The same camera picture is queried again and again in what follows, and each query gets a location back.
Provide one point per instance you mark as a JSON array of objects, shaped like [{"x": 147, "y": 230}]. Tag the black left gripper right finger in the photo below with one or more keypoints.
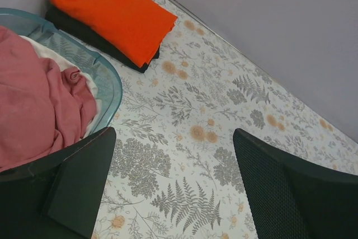
[{"x": 290, "y": 197}]

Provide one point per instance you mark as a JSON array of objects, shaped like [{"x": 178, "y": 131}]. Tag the folded black t-shirt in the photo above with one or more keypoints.
[{"x": 92, "y": 40}]

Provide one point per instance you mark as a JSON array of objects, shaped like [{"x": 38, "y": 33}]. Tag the floral tablecloth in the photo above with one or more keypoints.
[{"x": 174, "y": 173}]

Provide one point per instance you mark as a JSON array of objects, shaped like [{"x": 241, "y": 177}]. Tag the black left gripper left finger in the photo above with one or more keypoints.
[{"x": 59, "y": 195}]

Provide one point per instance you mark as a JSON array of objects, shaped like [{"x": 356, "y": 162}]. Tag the teal plastic basket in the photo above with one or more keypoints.
[{"x": 109, "y": 87}]

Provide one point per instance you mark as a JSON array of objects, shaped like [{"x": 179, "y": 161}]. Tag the pink t-shirt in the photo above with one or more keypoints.
[{"x": 46, "y": 104}]

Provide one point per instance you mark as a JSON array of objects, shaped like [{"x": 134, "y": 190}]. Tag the folded orange t-shirt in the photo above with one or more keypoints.
[{"x": 135, "y": 27}]

